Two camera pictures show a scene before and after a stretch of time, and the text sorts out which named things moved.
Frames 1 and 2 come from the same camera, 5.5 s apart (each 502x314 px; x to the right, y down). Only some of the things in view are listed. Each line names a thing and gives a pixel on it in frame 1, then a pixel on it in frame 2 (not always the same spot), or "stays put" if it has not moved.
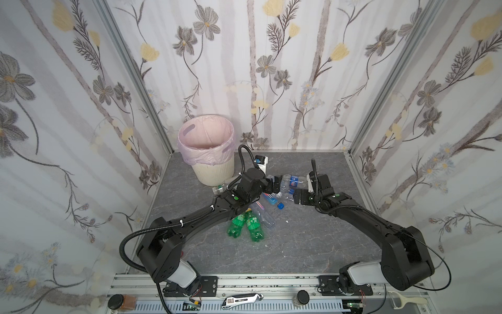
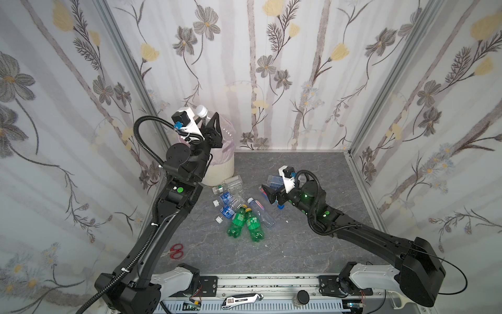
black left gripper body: x=270 y=184 to x=208 y=140
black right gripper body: x=307 y=195 to x=280 y=195
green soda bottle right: x=253 y=223 stays put
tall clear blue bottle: x=265 y=217 stays put
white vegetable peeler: x=405 y=300 stays put
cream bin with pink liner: x=206 y=142 stays put
